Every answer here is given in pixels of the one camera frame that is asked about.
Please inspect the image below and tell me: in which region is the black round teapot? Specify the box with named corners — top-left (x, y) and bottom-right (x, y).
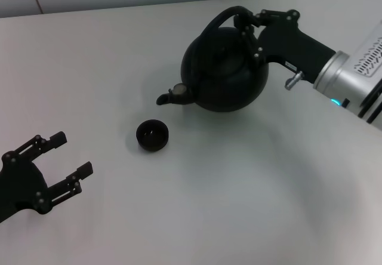
top-left (155, 5), bottom-right (270, 113)

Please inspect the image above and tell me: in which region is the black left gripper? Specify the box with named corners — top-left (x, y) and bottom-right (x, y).
top-left (0, 131), bottom-right (94, 223)

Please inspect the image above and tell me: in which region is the small dark teacup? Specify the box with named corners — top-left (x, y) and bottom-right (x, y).
top-left (135, 118), bottom-right (170, 152)

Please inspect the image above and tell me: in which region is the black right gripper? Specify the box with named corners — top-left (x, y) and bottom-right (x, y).
top-left (234, 8), bottom-right (337, 84)

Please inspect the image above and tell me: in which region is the right gripper plug cable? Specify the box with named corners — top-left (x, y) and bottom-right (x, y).
top-left (284, 70), bottom-right (304, 91)

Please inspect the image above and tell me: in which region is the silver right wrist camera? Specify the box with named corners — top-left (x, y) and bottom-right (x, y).
top-left (353, 36), bottom-right (382, 78)

